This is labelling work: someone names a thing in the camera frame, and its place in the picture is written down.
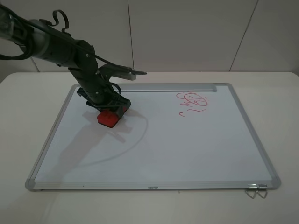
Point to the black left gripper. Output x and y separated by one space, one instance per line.
104 97

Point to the red whiteboard eraser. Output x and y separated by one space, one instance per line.
108 118

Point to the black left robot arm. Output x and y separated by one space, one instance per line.
39 39

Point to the white aluminium-framed whiteboard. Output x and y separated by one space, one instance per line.
166 140

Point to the grey aluminium pen tray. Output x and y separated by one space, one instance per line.
167 87

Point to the left metal hanging clip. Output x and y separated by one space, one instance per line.
251 190

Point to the metal hanging clip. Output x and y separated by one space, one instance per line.
251 190
262 190

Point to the right metal hanging clip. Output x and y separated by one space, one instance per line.
262 190

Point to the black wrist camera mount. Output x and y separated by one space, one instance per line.
107 71

